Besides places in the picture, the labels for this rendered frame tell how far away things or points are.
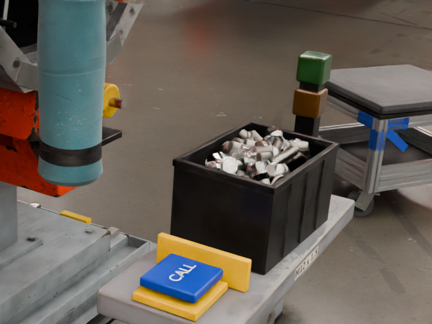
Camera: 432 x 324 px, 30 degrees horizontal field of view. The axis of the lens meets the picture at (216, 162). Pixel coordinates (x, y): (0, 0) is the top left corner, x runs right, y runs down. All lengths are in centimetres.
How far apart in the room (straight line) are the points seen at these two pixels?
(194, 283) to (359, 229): 134
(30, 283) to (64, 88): 44
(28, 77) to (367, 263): 113
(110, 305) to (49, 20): 37
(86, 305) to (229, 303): 62
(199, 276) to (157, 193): 139
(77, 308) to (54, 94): 53
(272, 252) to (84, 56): 34
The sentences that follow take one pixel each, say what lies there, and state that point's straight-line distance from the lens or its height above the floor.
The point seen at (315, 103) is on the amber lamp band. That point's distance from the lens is 116.
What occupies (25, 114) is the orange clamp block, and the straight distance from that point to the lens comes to 121.
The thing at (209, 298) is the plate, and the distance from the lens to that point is 90.
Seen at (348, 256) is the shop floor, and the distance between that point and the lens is 205.
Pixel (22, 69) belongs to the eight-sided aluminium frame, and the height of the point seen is 62.
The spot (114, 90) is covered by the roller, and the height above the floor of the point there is 53.
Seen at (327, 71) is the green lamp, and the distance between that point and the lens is 116.
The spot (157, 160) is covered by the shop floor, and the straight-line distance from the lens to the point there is 252.
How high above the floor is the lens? 92
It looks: 21 degrees down
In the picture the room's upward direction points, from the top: 5 degrees clockwise
